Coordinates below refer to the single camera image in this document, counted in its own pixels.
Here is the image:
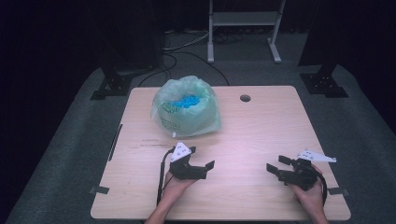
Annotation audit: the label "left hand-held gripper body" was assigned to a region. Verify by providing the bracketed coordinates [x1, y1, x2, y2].
[169, 141, 208, 181]

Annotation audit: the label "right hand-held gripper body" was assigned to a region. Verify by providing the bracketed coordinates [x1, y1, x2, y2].
[275, 148, 338, 192]

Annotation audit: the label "pale green plastic bag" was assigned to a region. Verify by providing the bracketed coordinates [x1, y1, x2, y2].
[150, 75, 223, 139]

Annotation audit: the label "person's left hand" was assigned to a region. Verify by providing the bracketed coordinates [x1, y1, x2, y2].
[161, 170, 198, 203]

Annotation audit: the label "person's right hand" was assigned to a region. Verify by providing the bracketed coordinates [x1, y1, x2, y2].
[290, 164, 326, 214]

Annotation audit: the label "black table edge clip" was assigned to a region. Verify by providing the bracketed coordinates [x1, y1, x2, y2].
[327, 187, 350, 197]
[89, 185, 110, 196]

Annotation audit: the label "blue crumpled contents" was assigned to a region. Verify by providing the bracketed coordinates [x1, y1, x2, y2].
[168, 94, 202, 110]

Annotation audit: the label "black metal stand base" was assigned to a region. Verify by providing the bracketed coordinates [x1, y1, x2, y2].
[90, 65, 134, 102]
[299, 63, 350, 99]

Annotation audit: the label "dark curtain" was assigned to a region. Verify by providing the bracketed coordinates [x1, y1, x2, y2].
[83, 0, 166, 76]

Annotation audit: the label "white metal stand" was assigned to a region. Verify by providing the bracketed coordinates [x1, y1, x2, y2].
[206, 0, 287, 64]

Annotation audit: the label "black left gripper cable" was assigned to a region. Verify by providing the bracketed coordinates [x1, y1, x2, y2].
[156, 147, 176, 207]

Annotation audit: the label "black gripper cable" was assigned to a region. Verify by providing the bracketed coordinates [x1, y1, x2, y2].
[313, 169, 329, 207]
[156, 147, 176, 207]

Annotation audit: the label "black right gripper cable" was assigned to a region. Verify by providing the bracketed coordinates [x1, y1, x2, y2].
[313, 169, 329, 207]

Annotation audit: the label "black floor cable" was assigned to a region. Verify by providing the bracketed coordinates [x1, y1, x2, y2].
[137, 50, 231, 88]

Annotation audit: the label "grey floor cable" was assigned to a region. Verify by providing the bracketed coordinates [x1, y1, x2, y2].
[162, 29, 210, 52]

